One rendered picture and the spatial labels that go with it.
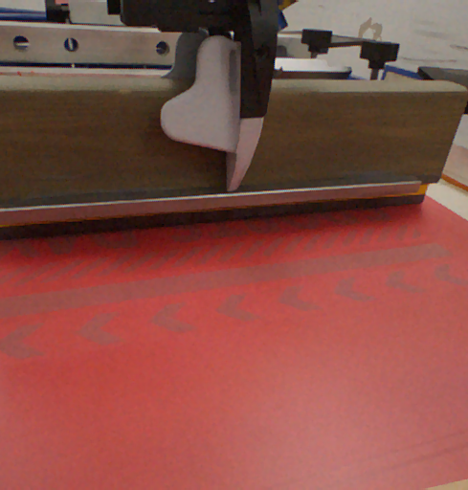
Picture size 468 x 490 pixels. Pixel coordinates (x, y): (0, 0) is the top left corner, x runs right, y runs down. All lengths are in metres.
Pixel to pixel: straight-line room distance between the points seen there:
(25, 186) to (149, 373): 0.14
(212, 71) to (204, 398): 0.18
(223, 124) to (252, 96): 0.02
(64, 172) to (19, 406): 0.14
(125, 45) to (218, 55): 0.52
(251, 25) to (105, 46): 0.55
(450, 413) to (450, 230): 0.20
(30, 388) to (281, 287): 0.14
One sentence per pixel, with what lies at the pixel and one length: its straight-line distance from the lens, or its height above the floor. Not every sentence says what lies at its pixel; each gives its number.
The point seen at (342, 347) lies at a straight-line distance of 0.24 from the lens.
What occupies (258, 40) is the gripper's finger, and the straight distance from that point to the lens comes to 0.27.
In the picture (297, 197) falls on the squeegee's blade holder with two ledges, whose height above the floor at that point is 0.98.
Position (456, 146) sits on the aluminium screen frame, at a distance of 0.50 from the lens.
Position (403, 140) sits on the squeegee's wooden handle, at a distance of 0.38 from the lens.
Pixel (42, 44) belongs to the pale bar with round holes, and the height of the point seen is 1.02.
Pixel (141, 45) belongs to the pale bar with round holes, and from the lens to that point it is 0.80.
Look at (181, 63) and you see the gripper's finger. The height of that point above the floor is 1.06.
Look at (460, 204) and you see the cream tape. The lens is 0.46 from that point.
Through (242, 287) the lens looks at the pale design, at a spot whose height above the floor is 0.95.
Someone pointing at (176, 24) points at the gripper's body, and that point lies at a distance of 0.27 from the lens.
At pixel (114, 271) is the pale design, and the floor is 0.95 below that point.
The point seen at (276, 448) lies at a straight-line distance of 0.19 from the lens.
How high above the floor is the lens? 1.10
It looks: 29 degrees down
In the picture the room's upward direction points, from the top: 4 degrees clockwise
